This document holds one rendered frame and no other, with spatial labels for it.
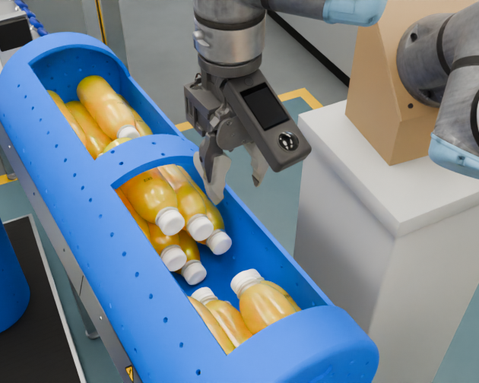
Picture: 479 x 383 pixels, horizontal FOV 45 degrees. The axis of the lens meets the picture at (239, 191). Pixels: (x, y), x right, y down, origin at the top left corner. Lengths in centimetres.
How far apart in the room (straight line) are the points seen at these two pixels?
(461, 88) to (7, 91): 84
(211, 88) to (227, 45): 10
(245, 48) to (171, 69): 283
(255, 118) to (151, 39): 314
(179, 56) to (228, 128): 289
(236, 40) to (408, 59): 42
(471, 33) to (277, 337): 48
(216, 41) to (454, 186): 56
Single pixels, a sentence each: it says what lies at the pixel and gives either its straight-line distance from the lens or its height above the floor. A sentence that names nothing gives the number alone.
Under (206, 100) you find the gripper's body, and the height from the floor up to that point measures 143.
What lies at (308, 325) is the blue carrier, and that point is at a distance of 71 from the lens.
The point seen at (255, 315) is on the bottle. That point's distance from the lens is 83.
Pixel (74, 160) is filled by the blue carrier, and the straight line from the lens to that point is 98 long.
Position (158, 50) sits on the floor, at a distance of 363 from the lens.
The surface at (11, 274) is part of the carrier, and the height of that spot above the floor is 35.
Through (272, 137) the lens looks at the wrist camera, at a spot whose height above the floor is 143.
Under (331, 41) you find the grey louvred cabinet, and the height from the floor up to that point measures 22.
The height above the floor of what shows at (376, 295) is 93.
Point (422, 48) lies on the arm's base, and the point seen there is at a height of 136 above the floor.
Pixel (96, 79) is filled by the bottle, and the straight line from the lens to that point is 128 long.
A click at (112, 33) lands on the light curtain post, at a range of 199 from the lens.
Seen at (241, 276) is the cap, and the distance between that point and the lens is 88.
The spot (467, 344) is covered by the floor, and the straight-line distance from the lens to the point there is 228.
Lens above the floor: 182
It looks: 44 degrees down
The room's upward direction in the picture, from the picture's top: straight up
